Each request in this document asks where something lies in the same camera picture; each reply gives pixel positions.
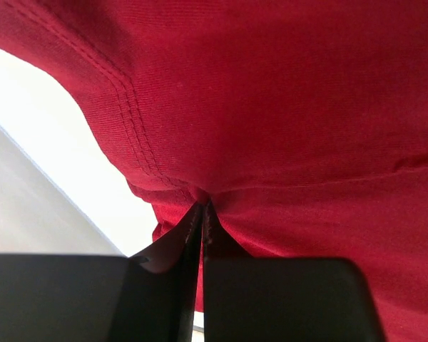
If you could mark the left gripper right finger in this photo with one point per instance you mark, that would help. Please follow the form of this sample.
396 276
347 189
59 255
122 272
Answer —
281 299

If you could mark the dark red t shirt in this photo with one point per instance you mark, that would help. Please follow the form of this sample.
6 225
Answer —
305 123

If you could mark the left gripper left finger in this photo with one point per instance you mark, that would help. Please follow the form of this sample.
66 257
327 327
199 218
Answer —
149 296

